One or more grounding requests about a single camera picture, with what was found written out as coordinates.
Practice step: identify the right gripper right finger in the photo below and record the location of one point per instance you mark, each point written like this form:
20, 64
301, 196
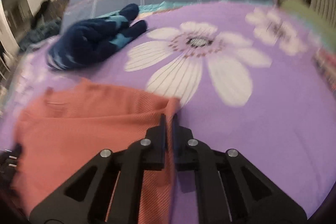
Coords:
230, 189

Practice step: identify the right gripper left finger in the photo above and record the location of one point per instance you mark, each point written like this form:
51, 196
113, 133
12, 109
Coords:
107, 189

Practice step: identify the coral pink long-sleeve shirt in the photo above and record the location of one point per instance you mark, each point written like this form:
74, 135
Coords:
61, 131

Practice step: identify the stack of folded clothes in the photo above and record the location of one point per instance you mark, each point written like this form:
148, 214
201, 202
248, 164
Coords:
324, 62

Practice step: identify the purple floral bed sheet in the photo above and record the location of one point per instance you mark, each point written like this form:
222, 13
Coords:
244, 77

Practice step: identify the teal fuzzy blanket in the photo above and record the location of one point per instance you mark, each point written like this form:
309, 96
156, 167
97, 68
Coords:
42, 32

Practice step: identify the black garment on headboard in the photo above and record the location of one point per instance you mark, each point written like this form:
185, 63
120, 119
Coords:
43, 15

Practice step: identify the navy star-patterned folded garment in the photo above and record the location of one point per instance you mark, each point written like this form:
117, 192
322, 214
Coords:
92, 41

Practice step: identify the green pillow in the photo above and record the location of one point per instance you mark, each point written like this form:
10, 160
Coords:
319, 26

